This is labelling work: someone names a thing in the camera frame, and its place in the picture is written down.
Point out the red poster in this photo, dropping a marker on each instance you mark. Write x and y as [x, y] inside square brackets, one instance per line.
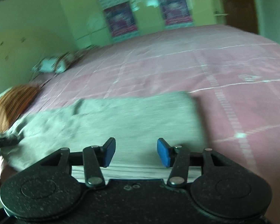
[120, 19]
[175, 12]

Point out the white patterned pillow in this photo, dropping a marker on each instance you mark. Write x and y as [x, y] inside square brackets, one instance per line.
[56, 64]

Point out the lower left red poster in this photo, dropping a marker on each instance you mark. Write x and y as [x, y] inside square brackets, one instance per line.
[120, 19]

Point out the lower right red poster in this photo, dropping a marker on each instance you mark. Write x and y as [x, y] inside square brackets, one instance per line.
[175, 12]

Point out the grey knit pants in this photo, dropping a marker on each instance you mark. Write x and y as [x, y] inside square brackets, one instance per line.
[135, 123]

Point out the cream glossy wardrobe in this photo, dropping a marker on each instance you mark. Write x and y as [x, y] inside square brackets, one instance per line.
[88, 23]

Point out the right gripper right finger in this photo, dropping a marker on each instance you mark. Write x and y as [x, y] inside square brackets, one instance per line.
[178, 159]

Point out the dark brown wooden door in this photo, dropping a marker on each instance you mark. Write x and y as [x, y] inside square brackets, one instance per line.
[241, 14]

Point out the orange striped pillow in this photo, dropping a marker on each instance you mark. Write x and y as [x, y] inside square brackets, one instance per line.
[14, 102]

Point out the cream corner shelf unit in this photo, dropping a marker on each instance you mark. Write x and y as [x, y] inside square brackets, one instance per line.
[219, 12]

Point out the cream wooden headboard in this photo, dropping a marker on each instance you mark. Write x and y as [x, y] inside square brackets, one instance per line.
[21, 49]

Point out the pink checked bed sheet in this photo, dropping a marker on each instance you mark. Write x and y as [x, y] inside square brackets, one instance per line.
[234, 76]

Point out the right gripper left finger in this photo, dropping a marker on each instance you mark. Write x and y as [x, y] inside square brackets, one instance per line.
[95, 157]

